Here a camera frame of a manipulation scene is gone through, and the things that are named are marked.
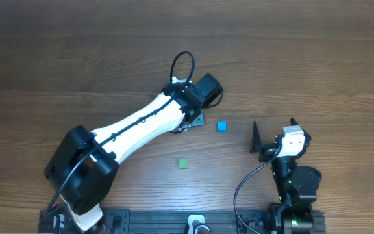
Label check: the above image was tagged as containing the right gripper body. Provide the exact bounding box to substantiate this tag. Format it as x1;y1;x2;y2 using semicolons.
258;141;282;164

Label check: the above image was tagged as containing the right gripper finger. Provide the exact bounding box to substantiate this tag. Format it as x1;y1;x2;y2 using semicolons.
249;120;264;154
290;116;312;151

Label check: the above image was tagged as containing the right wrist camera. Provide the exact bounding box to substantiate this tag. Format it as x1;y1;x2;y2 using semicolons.
277;125;306;159

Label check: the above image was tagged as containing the mounting rail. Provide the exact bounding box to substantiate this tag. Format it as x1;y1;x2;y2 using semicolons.
38;207;327;234

